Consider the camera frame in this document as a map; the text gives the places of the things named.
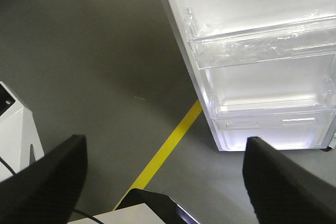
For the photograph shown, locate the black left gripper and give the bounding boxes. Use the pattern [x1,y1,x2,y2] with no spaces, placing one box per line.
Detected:
[68,188,200,224]

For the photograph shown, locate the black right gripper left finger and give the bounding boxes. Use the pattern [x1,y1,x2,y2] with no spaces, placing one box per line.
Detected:
[1,135,87,223]

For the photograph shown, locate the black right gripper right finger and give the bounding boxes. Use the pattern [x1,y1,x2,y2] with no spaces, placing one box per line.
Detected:
[242,136,335,223]

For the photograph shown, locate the fridge door white inside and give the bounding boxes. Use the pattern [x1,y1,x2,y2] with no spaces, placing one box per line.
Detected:
[162,0,335,152]

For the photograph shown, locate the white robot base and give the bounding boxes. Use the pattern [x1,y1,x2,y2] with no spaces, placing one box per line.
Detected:
[1,82,45,181]

